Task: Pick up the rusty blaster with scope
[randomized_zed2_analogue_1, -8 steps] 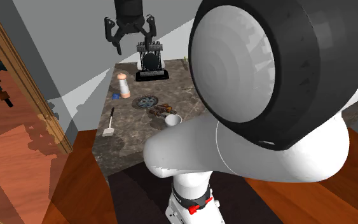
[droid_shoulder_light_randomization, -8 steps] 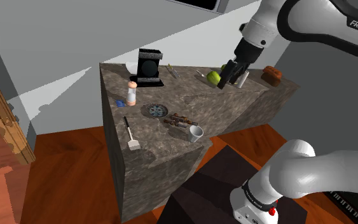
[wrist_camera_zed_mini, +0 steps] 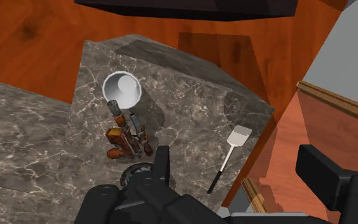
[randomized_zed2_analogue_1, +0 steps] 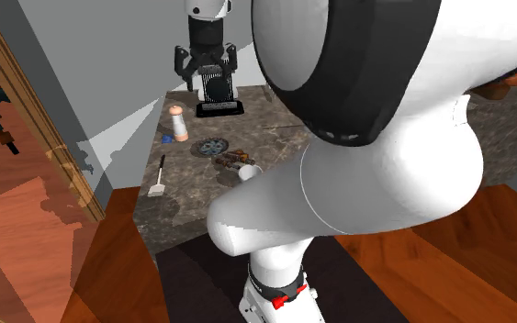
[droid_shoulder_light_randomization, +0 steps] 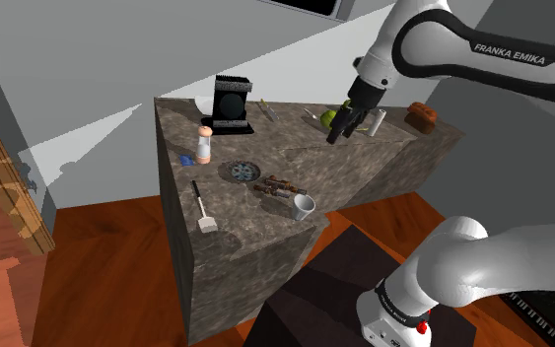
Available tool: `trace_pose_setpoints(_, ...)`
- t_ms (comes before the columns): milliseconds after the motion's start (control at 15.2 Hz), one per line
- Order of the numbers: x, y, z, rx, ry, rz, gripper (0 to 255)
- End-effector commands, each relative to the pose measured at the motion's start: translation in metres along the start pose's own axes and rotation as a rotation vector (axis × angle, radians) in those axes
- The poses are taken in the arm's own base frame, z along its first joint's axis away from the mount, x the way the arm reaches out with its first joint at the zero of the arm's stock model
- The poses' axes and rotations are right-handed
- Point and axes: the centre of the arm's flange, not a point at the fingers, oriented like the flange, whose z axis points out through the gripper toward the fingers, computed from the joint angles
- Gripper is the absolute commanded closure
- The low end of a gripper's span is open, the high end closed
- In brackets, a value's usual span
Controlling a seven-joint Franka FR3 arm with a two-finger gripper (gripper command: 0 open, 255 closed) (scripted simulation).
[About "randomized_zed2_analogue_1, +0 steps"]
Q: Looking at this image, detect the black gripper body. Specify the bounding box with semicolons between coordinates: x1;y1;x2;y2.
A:
187;15;229;66

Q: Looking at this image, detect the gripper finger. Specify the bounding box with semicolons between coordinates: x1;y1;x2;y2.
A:
174;44;204;94
212;42;240;84

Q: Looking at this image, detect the white and tan pepper mill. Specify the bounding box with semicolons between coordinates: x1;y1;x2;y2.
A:
168;105;190;144

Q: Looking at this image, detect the round grey patterned trivet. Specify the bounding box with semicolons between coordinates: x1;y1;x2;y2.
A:
195;136;230;158

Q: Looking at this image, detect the white cup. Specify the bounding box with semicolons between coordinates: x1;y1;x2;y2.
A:
237;163;264;184

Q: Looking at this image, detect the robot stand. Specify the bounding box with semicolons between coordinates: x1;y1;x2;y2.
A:
154;231;410;323

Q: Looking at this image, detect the orange-brown object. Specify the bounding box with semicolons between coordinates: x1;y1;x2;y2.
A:
466;72;517;102

